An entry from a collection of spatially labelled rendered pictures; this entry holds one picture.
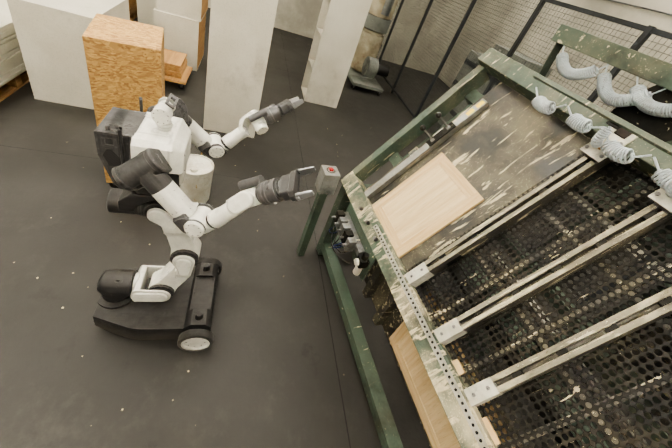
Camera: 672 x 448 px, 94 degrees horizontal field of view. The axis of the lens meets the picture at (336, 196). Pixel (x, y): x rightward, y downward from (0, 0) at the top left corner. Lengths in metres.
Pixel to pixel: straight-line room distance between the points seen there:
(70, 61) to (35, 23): 0.36
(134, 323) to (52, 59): 2.89
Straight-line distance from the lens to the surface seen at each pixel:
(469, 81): 2.35
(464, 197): 1.87
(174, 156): 1.39
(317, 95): 5.59
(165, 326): 2.22
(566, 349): 1.54
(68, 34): 4.14
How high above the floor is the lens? 2.12
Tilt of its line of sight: 36 degrees down
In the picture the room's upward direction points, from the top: 22 degrees clockwise
